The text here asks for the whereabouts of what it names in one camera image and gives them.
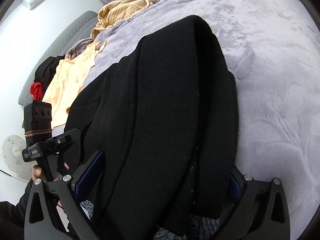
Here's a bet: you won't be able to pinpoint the black pants with patterned lining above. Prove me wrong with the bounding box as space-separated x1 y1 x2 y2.
57 16 238 239

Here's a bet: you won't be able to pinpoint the person left hand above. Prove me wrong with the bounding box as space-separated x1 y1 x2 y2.
31 165 64 210

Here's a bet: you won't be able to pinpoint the peach orange cloth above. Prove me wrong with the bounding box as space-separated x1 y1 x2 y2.
42 42 106 128

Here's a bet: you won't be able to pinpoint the white standing fan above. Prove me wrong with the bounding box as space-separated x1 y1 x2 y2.
1 135 36 173

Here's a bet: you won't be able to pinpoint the mauve grey garment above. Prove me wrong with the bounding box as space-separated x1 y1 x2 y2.
65 38 93 60

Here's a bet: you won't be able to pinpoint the black clothes pile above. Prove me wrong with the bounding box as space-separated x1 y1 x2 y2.
34 55 65 92

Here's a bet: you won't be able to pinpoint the red garment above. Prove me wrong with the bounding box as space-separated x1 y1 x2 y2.
30 82 43 101

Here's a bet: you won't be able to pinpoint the grey quilted headboard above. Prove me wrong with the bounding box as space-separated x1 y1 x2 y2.
18 11 98 107

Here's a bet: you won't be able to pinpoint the lavender plush bed blanket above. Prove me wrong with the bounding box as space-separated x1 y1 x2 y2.
52 0 320 240

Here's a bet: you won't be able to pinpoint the tan striped garment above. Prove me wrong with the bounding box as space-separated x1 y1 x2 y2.
90 0 160 40

